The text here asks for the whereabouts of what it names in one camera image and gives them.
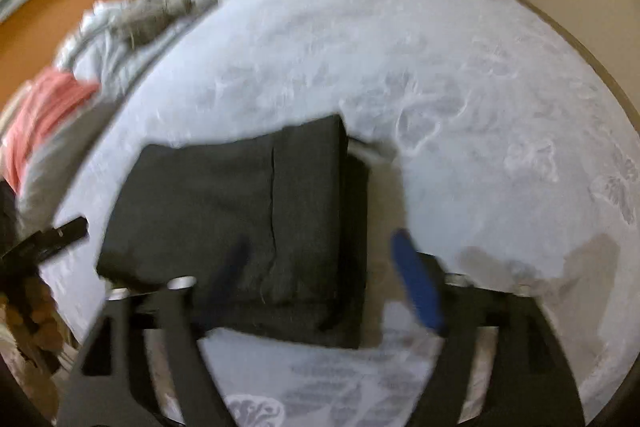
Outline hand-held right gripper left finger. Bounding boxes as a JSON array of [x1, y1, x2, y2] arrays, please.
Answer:
[[57, 234, 253, 427]]

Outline dark grey pants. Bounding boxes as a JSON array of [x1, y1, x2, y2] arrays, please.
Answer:
[[96, 114, 371, 350]]

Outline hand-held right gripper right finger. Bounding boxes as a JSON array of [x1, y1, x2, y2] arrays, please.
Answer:
[[391, 228, 586, 427]]

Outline crumpled grey garment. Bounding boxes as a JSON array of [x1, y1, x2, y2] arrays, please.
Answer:
[[112, 0, 218, 48]]

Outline pink cloth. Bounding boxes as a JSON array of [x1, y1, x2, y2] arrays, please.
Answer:
[[2, 69, 101, 192]]

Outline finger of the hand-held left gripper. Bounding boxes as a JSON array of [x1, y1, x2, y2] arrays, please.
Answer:
[[10, 216, 91, 264]]

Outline person's left hand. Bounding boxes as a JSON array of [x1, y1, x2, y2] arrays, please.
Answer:
[[0, 279, 66, 358]]

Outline bed with butterfly cover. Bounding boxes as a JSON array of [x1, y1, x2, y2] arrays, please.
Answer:
[[40, 0, 640, 427]]

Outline light grey quilt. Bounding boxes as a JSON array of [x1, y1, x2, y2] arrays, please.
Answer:
[[15, 0, 201, 228]]

